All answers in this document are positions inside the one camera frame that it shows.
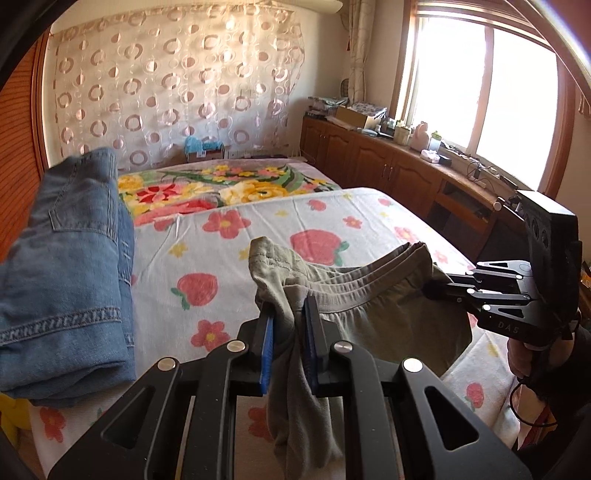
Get white air conditioner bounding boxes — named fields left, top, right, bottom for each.
left=252, top=0, right=345, bottom=14

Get wooden slatted wardrobe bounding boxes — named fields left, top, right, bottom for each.
left=0, top=44, right=52, bottom=252

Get white floral bed sheet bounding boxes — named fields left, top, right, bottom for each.
left=28, top=186, right=525, bottom=480

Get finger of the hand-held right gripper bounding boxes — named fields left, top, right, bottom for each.
left=444, top=260, right=536, bottom=291
left=421, top=277, right=533, bottom=325

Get blue plastic bag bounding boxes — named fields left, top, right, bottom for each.
left=183, top=135, right=228, bottom=160

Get person's right hand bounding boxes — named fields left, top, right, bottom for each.
left=506, top=338, right=533, bottom=378

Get grey-green pants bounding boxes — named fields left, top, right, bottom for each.
left=248, top=236, right=474, bottom=472

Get circle patterned sheer curtain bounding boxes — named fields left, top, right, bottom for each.
left=47, top=0, right=306, bottom=171

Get cardboard box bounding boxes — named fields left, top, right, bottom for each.
left=334, top=103, right=389, bottom=131

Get person's right forearm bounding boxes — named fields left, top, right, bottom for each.
left=508, top=318, right=591, bottom=480

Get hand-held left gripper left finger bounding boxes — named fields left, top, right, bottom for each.
left=46, top=313, right=277, bottom=480

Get white jug on counter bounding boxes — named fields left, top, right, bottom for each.
left=410, top=121, right=431, bottom=151

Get black cord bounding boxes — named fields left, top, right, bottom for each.
left=509, top=376, right=559, bottom=428

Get pink floral blanket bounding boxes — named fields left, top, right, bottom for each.
left=115, top=156, right=343, bottom=228

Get window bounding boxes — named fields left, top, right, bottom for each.
left=392, top=0, right=580, bottom=197

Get yellow object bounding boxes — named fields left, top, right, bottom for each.
left=0, top=392, right=31, bottom=444

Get beige window curtain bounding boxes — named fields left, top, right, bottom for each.
left=344, top=0, right=378, bottom=106

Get wooden cabinet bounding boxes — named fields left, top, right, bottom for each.
left=299, top=114, right=534, bottom=280

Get folded blue jeans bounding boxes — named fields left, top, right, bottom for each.
left=0, top=148, right=138, bottom=408

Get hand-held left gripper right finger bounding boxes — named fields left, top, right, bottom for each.
left=302, top=296, right=533, bottom=480

